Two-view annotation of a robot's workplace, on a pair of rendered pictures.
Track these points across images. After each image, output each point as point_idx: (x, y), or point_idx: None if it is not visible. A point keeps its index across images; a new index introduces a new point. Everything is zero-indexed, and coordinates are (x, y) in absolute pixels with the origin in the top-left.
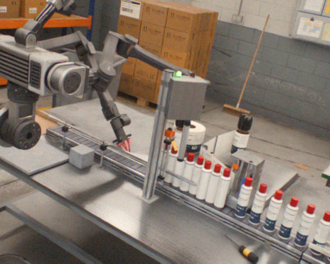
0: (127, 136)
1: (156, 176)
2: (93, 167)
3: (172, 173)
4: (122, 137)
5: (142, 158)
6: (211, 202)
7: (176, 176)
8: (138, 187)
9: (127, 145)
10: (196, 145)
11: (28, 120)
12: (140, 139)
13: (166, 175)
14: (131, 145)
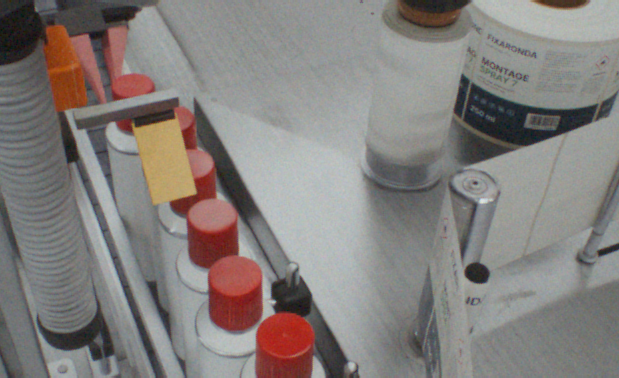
0: (109, 11)
1: (22, 340)
2: None
3: (153, 342)
4: (59, 15)
5: (90, 169)
6: None
7: (163, 374)
8: None
9: (91, 65)
10: (557, 114)
11: None
12: (355, 12)
13: (169, 317)
14: (281, 43)
